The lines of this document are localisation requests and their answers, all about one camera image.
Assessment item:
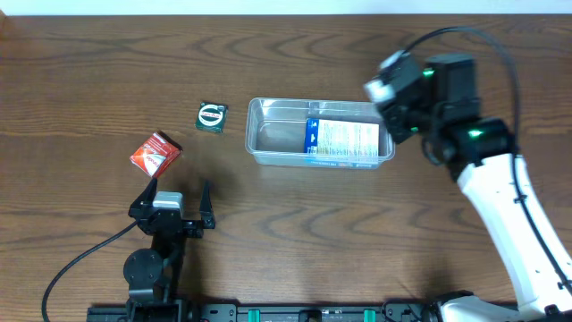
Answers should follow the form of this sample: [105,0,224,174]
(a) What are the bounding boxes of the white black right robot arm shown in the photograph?
[366,51,571,321]

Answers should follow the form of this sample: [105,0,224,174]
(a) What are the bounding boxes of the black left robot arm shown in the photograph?
[123,178,215,321]

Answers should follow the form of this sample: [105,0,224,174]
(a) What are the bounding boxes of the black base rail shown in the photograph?
[86,302,442,322]

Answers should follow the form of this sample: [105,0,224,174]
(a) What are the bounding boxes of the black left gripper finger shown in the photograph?
[136,178,157,209]
[199,181,215,224]

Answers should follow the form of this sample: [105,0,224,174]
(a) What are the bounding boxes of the clear plastic container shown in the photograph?
[245,97,395,169]

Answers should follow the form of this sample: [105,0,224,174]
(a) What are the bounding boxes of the green Zam-Buk box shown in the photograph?
[195,101,228,133]

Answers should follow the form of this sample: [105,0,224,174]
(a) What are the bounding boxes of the blue medicine packet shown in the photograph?
[304,119,380,157]

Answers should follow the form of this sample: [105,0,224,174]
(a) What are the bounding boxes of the red Panadol box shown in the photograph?
[130,131,182,178]

